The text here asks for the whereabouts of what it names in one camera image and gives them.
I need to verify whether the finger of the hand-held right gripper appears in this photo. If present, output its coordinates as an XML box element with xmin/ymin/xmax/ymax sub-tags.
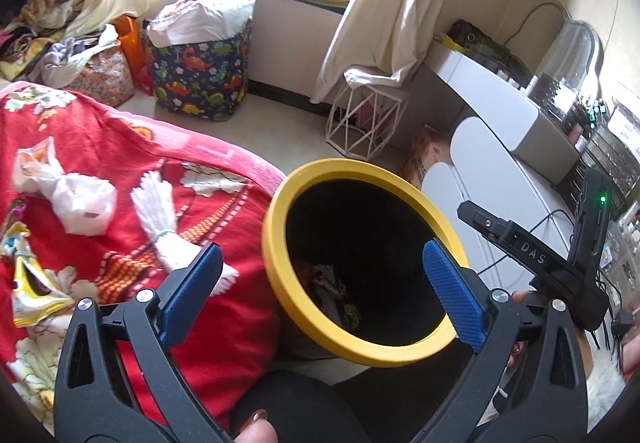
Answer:
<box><xmin>457</xmin><ymin>202</ymin><xmax>512</xmax><ymax>245</ymax></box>

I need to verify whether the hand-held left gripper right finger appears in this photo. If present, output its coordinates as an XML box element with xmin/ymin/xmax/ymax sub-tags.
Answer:
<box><xmin>410</xmin><ymin>239</ymin><xmax>588</xmax><ymax>443</ymax></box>

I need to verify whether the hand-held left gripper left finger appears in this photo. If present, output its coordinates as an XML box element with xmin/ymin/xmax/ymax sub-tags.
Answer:
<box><xmin>54</xmin><ymin>243</ymin><xmax>236</xmax><ymax>443</ymax></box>

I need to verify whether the red snack packet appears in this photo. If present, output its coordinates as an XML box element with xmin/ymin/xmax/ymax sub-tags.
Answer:
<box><xmin>311</xmin><ymin>263</ymin><xmax>352</xmax><ymax>306</ymax></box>

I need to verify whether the yellow-rimmed black trash bin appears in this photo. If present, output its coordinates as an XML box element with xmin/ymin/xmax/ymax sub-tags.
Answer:
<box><xmin>262</xmin><ymin>157</ymin><xmax>471</xmax><ymax>369</ymax></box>

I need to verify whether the person's right hand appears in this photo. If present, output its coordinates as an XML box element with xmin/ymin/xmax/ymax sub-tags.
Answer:
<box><xmin>505</xmin><ymin>289</ymin><xmax>545</xmax><ymax>370</ymax></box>

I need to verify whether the person's left hand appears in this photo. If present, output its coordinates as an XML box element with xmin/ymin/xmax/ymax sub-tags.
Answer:
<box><xmin>232</xmin><ymin>408</ymin><xmax>278</xmax><ymax>443</ymax></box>

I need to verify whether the white desk with clutter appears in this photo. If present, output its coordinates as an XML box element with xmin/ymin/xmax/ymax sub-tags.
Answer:
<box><xmin>420</xmin><ymin>116</ymin><xmax>576</xmax><ymax>274</ymax></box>

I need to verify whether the red floral blanket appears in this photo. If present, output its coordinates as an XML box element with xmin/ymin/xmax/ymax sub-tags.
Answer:
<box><xmin>0</xmin><ymin>80</ymin><xmax>286</xmax><ymax>434</ymax></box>

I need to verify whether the cardboard box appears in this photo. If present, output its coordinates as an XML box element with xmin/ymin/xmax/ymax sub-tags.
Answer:
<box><xmin>400</xmin><ymin>126</ymin><xmax>453</xmax><ymax>189</ymax></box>

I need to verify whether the white tied bag fringed end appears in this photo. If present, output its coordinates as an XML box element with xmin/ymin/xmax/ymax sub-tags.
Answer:
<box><xmin>131</xmin><ymin>170</ymin><xmax>238</xmax><ymax>296</ymax></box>

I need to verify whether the clear cosmetics organizer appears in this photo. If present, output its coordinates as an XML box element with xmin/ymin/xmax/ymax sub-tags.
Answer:
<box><xmin>560</xmin><ymin>96</ymin><xmax>640</xmax><ymax>224</ymax></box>

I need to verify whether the dark green snack wrapper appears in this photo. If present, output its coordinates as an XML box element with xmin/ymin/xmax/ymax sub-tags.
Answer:
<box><xmin>340</xmin><ymin>303</ymin><xmax>363</xmax><ymax>330</ymax></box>

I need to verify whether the white tied bag orange print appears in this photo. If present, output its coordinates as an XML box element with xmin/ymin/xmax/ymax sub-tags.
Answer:
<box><xmin>11</xmin><ymin>136</ymin><xmax>118</xmax><ymax>236</ymax></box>

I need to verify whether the white fluffy rug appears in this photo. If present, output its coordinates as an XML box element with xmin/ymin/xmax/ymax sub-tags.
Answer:
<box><xmin>587</xmin><ymin>355</ymin><xmax>628</xmax><ymax>426</ymax></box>

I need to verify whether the yellow snack wrapper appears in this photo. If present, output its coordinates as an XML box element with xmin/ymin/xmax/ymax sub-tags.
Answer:
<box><xmin>0</xmin><ymin>220</ymin><xmax>76</xmax><ymax>329</ymax></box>

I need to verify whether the person's black trouser leg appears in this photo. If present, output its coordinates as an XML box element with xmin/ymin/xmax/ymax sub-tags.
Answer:
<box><xmin>227</xmin><ymin>353</ymin><xmax>506</xmax><ymax>443</ymax></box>

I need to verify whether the black device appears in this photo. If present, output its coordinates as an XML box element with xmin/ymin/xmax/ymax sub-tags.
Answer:
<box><xmin>445</xmin><ymin>18</ymin><xmax>533</xmax><ymax>84</ymax></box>

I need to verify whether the arched mirror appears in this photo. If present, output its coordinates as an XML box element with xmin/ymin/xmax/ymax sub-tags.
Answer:
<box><xmin>530</xmin><ymin>0</ymin><xmax>603</xmax><ymax>119</ymax></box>

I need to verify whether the dinosaur print storage bin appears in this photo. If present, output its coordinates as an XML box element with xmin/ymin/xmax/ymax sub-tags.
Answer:
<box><xmin>147</xmin><ymin>20</ymin><xmax>253</xmax><ymax>121</ymax></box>

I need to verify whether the floral tote bag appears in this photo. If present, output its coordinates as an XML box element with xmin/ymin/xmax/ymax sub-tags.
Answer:
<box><xmin>62</xmin><ymin>46</ymin><xmax>136</xmax><ymax>109</ymax></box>

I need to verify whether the lilac cloth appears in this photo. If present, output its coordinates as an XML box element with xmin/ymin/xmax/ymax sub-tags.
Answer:
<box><xmin>35</xmin><ymin>36</ymin><xmax>101</xmax><ymax>89</ymax></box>

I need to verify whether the white plastic bag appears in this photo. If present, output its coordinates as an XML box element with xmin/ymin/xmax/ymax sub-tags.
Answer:
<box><xmin>146</xmin><ymin>0</ymin><xmax>256</xmax><ymax>46</ymax></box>

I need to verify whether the white wire basket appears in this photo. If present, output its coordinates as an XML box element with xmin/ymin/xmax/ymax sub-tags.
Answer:
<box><xmin>325</xmin><ymin>68</ymin><xmax>411</xmax><ymax>161</ymax></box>

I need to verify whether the grey cable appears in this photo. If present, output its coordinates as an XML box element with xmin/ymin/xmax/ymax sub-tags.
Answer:
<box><xmin>502</xmin><ymin>0</ymin><xmax>566</xmax><ymax>49</ymax></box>

